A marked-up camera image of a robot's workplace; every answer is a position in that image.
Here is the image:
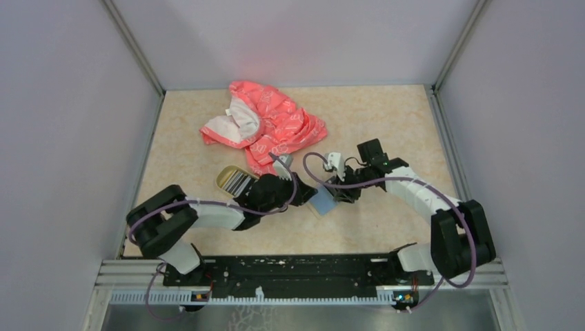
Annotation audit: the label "purple cable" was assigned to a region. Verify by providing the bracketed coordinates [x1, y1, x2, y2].
[128, 152, 299, 245]
[302, 152, 477, 290]

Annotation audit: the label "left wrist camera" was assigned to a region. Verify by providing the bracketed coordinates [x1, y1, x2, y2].
[272, 154, 293, 181]

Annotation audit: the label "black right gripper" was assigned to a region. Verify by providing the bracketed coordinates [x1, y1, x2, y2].
[332, 163, 371, 203]

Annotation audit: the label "pink patterned cloth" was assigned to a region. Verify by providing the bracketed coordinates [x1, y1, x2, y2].
[199, 81, 328, 175]

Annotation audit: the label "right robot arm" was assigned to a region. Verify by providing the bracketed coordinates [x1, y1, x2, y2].
[324, 139, 496, 284]

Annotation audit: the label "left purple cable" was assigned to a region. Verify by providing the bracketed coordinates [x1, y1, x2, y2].
[128, 152, 299, 245]

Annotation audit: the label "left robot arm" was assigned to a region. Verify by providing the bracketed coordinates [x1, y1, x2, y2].
[126, 173, 318, 285]

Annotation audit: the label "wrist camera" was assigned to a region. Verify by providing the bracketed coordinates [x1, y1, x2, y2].
[272, 154, 293, 181]
[323, 152, 346, 182]

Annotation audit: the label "white slotted cable duct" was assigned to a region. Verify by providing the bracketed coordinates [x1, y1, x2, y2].
[110, 290, 395, 305]

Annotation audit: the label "gold card tin box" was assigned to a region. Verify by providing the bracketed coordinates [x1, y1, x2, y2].
[215, 165, 258, 198]

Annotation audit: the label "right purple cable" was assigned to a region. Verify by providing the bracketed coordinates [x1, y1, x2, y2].
[302, 152, 477, 290]

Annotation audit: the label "beige blue card holder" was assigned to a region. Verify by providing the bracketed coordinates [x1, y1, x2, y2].
[308, 185, 339, 217]

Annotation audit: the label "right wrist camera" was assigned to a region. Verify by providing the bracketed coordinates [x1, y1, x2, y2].
[323, 152, 346, 182]

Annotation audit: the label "cards in tin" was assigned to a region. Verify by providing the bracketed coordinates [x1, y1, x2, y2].
[220, 170, 255, 197]

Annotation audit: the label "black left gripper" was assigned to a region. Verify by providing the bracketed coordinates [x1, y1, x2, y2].
[260, 171, 318, 216]

